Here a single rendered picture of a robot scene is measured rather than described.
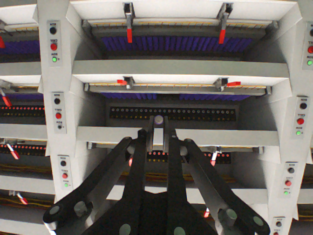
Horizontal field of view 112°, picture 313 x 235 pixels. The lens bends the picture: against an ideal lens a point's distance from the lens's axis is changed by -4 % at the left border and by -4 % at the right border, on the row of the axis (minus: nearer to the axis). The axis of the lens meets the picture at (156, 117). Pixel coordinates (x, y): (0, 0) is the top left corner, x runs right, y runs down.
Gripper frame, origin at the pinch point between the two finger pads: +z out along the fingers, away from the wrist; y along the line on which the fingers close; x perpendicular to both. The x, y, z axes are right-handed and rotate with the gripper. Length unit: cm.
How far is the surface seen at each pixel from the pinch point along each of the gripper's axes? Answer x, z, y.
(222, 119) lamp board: -8.2, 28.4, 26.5
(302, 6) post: 26.8, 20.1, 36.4
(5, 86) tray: 5, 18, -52
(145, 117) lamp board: -8.4, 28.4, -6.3
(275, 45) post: 18.3, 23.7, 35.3
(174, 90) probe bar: 4.2, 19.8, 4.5
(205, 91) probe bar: 4.2, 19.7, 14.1
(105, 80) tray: 6.8, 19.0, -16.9
